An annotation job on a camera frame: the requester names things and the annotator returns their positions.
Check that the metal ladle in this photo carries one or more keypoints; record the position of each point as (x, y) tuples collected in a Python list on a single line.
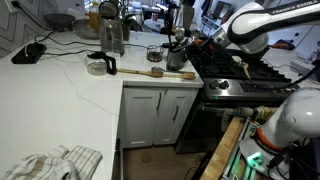
[(195, 34)]

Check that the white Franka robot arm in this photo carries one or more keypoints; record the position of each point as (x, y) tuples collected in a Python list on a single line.
[(250, 30)]

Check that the steel utensil holder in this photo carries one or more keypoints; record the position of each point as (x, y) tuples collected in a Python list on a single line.
[(175, 60)]

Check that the striped dish towel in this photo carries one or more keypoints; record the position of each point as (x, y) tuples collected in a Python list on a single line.
[(66, 163)]

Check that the wooden bench top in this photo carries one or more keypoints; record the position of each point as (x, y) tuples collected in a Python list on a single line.
[(223, 150)]

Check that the black slotted spoon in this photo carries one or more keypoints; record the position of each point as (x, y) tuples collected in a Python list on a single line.
[(170, 23)]

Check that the small glass jar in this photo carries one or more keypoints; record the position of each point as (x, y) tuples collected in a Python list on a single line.
[(155, 54)]

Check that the metal serving spoon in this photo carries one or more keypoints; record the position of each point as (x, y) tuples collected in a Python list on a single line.
[(180, 33)]

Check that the wooden spatula with flat blade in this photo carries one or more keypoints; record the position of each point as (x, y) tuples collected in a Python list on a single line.
[(246, 70)]

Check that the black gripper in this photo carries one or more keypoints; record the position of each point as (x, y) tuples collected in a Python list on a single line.
[(205, 45)]

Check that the orange black tool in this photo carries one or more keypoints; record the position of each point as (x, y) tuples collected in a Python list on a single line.
[(283, 45)]

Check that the white rice paddle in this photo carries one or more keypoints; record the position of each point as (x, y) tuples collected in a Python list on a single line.
[(237, 59)]

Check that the orange liquid bottle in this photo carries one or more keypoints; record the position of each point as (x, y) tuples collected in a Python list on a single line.
[(94, 16)]

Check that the long wooden spoon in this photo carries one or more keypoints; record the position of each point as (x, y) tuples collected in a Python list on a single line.
[(136, 71)]

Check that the white cabinet door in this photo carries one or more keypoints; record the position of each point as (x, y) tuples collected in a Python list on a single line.
[(175, 116), (141, 116)]

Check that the metal robot stand frame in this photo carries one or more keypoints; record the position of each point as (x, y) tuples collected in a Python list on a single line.
[(233, 163)]

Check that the black gas stove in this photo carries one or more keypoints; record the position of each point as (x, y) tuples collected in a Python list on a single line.
[(233, 91)]

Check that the metal mixing bowl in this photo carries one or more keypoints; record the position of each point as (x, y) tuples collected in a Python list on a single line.
[(83, 29)]

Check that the potted green plant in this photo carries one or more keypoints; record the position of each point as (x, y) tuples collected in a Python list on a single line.
[(128, 25)]

